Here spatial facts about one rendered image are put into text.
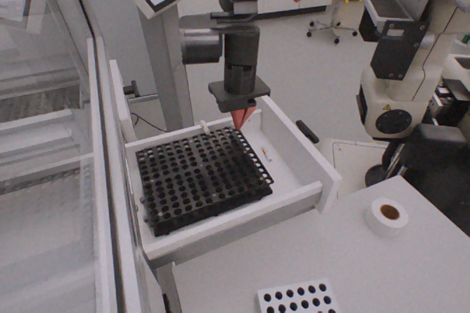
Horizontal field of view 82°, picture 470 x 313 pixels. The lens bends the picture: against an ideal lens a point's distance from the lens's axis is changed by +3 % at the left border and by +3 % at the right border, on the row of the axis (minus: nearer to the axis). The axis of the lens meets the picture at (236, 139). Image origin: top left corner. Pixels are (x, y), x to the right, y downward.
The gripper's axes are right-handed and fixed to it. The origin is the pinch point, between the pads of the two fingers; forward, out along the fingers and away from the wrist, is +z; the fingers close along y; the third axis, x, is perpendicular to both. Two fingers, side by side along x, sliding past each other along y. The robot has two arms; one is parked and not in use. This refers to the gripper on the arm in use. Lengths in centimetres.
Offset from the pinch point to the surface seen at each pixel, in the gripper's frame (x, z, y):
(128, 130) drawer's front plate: -12.2, 4.7, 21.0
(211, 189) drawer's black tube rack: 10.9, 3.6, 9.6
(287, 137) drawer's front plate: 4.8, 2.6, -9.6
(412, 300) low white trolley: 36.9, 16.6, -18.1
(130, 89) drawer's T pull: -26.1, 2.6, 18.4
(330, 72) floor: -137, 85, -160
